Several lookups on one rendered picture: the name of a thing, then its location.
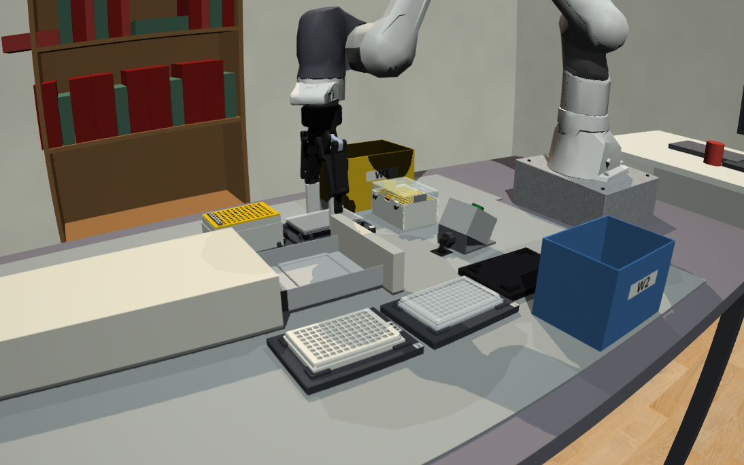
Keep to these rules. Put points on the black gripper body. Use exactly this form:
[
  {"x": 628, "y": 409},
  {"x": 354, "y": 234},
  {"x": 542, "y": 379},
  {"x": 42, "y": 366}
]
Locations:
[{"x": 322, "y": 122}]

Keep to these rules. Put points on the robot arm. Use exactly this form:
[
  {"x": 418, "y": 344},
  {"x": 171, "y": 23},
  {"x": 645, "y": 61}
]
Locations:
[{"x": 330, "y": 41}]

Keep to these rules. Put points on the yellow open-top bin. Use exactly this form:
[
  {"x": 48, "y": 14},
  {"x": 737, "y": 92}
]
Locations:
[{"x": 364, "y": 167}]

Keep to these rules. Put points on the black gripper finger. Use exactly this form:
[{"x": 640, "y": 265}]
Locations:
[
  {"x": 311, "y": 160},
  {"x": 336, "y": 171}
]

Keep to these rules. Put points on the blue open-top bin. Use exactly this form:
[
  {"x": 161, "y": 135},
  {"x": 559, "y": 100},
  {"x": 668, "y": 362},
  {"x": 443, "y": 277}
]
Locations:
[{"x": 599, "y": 280}]

